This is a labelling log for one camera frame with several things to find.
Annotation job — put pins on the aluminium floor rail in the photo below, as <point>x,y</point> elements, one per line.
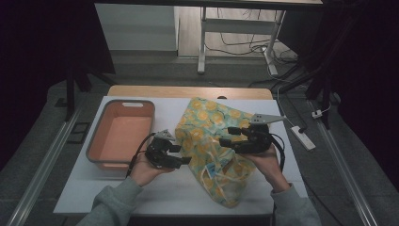
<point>44,163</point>
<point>342,163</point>

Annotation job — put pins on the orange basket with grey rim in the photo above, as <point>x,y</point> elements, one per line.
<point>119,135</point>

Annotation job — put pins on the person's right hand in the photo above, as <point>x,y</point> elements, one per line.
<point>269,166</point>

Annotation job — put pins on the white table mat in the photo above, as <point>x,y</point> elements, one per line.
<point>169,109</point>

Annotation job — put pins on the white cabinet panel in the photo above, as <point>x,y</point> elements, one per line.
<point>135,26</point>

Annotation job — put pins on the yellow flower print cloth bag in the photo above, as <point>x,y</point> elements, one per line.
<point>204,125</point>

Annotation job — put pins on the person's left hand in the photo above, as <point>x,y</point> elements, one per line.
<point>146,171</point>

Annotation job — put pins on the white power strip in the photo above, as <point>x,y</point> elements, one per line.
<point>302,138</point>

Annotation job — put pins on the black stand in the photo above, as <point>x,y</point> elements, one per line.
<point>316,81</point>
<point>70,94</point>

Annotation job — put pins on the white desk frame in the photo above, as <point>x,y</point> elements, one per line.
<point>238,26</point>

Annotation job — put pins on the black floor plate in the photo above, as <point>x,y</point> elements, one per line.
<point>79,132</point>

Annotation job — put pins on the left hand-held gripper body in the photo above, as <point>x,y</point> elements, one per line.
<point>158,150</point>

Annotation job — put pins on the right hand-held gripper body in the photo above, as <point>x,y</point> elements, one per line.
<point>258,139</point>

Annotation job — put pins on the white plug adapter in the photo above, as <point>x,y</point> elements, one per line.
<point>317,114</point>

